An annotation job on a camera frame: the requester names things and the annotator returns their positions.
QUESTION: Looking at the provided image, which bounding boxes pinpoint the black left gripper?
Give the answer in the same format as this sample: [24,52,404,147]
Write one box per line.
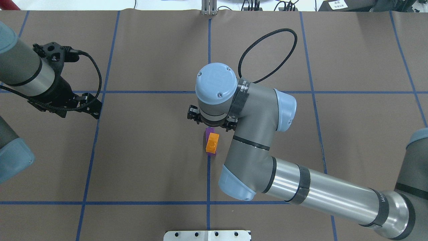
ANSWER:
[28,42,102,119]

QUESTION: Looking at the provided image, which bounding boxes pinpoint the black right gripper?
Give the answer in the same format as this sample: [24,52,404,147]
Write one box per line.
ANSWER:
[187,105,238,132]

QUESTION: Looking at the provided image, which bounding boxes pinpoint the purple trapezoid block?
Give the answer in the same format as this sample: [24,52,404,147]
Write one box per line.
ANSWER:
[205,128,220,156]

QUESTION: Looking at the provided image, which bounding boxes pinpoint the orange trapezoid block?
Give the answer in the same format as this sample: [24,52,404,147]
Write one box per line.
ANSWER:
[205,132,220,155]

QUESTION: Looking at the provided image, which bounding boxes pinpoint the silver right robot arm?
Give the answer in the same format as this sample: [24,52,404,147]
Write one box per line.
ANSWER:
[188,63,427,241]

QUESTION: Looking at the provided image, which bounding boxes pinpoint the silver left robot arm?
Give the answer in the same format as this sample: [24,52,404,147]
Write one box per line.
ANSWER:
[0,23,102,183]

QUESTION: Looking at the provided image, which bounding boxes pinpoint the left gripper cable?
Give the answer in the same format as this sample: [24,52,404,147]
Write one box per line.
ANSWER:
[0,50,102,112]

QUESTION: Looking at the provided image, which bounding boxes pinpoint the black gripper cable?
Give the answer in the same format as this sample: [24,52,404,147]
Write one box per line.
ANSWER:
[238,28,298,84]

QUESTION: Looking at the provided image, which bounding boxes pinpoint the white pedestal column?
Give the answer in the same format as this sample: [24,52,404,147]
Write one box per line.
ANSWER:
[163,230,252,241]

